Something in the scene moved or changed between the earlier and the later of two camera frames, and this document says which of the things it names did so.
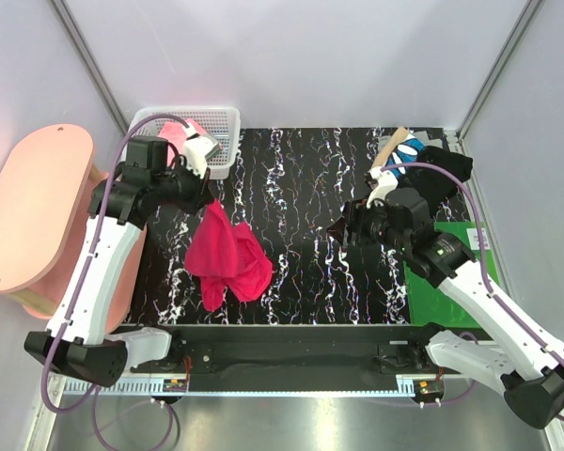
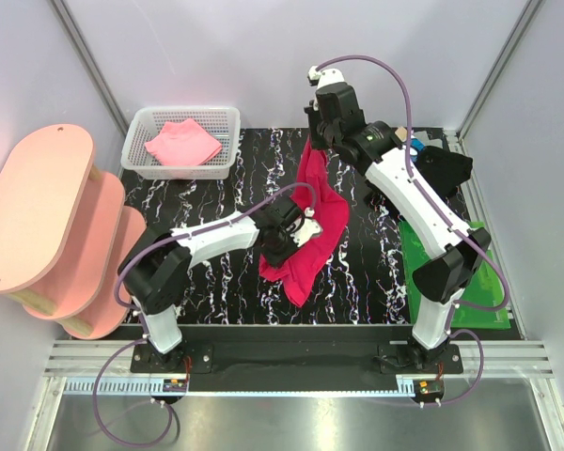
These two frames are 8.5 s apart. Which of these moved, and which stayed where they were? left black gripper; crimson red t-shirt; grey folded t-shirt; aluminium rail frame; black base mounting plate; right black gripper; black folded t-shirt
Moved: right black gripper; left black gripper; crimson red t-shirt
Stayed: black folded t-shirt; grey folded t-shirt; black base mounting plate; aluminium rail frame
